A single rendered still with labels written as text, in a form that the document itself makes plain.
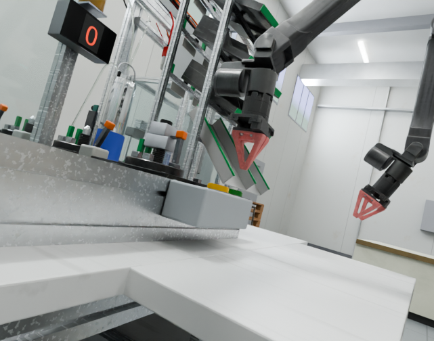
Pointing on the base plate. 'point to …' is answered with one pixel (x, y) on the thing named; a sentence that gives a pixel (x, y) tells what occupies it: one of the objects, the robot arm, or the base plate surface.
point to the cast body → (161, 136)
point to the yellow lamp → (97, 3)
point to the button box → (205, 207)
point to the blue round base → (112, 144)
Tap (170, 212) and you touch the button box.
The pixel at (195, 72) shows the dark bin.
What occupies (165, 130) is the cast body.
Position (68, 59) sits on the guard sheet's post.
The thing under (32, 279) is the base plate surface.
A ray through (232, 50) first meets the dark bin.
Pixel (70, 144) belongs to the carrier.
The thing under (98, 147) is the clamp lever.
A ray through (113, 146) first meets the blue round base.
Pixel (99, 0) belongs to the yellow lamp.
